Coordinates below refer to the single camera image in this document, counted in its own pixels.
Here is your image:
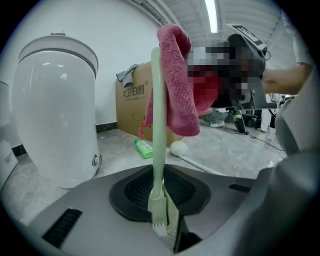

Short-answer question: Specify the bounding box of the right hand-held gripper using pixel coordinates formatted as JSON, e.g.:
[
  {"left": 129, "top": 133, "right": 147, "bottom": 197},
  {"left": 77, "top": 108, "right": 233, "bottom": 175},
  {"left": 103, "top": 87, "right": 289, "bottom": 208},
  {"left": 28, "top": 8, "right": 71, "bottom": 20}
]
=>
[{"left": 226, "top": 23, "right": 279, "bottom": 111}]

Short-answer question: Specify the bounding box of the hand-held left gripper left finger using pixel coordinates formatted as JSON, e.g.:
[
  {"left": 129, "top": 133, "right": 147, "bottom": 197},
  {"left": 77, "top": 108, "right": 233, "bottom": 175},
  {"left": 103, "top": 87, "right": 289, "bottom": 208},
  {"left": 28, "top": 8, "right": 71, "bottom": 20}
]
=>
[{"left": 108, "top": 166, "right": 154, "bottom": 223}]

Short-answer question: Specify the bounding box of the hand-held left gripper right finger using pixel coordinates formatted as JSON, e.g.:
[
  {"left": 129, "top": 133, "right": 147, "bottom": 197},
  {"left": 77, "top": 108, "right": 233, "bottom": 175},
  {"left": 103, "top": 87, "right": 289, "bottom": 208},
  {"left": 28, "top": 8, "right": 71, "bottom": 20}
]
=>
[{"left": 162, "top": 165, "right": 212, "bottom": 254}]

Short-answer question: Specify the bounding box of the pink cloth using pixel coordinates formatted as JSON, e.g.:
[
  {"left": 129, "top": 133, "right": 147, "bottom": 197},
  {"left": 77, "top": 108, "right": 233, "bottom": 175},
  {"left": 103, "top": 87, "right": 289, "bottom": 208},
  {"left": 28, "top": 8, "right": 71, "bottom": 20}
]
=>
[{"left": 138, "top": 23, "right": 201, "bottom": 141}]

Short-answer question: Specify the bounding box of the light green toilet brush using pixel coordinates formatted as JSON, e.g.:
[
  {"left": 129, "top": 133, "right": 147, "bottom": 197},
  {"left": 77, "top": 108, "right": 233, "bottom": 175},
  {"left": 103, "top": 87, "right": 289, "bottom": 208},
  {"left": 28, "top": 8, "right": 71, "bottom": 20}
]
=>
[{"left": 147, "top": 45, "right": 169, "bottom": 239}]

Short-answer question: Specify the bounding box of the person's right forearm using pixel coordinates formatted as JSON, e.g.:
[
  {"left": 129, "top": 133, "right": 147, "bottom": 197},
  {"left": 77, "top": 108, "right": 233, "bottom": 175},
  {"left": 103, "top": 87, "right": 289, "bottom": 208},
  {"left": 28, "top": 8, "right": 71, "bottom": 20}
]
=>
[{"left": 260, "top": 61, "right": 314, "bottom": 96}]

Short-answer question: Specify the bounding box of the white round-head brush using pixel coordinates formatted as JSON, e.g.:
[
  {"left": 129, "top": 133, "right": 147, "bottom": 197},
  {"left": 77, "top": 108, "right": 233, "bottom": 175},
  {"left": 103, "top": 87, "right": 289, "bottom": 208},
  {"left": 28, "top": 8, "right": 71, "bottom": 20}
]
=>
[{"left": 169, "top": 140, "right": 226, "bottom": 176}]

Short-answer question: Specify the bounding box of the white flat-lid smart toilet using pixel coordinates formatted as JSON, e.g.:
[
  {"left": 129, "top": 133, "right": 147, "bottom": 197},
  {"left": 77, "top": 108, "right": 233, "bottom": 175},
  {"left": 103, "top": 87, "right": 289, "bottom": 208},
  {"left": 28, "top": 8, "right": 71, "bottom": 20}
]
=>
[{"left": 11, "top": 32, "right": 104, "bottom": 190}]

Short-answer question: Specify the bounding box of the green plastic bottle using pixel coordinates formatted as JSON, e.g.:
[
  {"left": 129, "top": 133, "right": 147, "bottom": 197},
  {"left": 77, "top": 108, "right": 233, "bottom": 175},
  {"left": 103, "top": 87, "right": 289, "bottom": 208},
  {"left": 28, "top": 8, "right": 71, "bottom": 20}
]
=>
[{"left": 133, "top": 138, "right": 154, "bottom": 160}]

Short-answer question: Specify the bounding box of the person's grey shirt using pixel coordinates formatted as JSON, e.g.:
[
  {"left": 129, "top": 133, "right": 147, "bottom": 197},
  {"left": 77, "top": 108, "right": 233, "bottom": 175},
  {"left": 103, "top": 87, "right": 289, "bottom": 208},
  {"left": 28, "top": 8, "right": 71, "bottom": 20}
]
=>
[{"left": 279, "top": 11, "right": 320, "bottom": 66}]

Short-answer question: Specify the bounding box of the large closed cardboard box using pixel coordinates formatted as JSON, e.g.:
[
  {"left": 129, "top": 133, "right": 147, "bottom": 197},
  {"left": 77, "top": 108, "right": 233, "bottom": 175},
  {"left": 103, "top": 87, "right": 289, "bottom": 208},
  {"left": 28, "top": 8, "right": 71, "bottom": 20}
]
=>
[{"left": 115, "top": 59, "right": 186, "bottom": 149}]

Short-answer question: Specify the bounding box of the ceiling light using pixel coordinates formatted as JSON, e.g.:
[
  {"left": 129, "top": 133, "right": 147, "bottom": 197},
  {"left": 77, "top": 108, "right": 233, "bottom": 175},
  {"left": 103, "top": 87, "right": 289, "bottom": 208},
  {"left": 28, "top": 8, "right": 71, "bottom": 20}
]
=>
[{"left": 204, "top": 0, "right": 219, "bottom": 34}]

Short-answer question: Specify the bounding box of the grey garment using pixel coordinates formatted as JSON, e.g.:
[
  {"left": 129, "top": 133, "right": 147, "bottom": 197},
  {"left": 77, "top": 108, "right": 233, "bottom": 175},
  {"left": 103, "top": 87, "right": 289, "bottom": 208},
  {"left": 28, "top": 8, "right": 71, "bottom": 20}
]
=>
[{"left": 115, "top": 63, "right": 140, "bottom": 87}]

